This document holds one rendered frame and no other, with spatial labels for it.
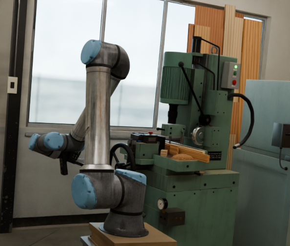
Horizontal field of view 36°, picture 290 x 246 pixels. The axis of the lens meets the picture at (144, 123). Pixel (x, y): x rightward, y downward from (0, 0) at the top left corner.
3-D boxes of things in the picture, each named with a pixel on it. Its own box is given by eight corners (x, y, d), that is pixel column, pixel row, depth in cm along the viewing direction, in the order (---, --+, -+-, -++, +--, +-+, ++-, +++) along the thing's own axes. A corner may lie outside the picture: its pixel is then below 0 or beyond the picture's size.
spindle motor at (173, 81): (153, 102, 272) (158, 51, 270) (175, 103, 282) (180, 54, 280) (170, 104, 258) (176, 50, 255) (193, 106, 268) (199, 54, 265)
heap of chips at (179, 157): (168, 157, 248) (169, 153, 247) (185, 157, 255) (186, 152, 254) (178, 160, 241) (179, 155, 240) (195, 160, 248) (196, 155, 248)
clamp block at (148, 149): (125, 154, 264) (126, 139, 264) (144, 154, 272) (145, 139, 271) (139, 159, 252) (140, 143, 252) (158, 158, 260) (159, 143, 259)
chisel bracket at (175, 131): (160, 137, 272) (161, 123, 271) (178, 137, 279) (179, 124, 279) (167, 138, 265) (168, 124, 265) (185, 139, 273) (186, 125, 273)
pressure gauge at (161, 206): (156, 211, 243) (157, 196, 242) (161, 211, 245) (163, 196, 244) (163, 214, 238) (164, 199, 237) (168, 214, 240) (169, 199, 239)
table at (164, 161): (106, 153, 283) (107, 143, 283) (145, 152, 301) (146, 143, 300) (162, 173, 234) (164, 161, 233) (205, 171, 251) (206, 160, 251)
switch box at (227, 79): (220, 87, 275) (222, 61, 274) (231, 89, 281) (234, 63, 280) (227, 88, 270) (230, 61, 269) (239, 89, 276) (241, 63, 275)
